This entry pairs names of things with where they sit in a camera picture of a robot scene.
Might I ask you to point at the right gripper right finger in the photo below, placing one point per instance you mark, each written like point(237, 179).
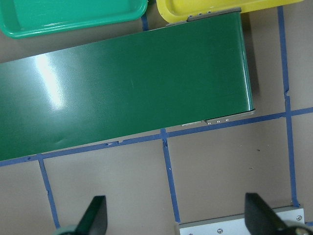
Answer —
point(260, 219)

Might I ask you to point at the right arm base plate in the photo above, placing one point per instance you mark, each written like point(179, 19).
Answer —
point(235, 224)

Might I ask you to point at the green conveyor belt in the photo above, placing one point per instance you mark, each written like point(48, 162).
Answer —
point(183, 73)

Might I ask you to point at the green plastic tray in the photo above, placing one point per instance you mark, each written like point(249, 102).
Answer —
point(28, 18)

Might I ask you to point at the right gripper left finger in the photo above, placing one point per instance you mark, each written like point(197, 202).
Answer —
point(95, 219)

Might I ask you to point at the yellow plastic tray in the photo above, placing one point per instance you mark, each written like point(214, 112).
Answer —
point(179, 10)

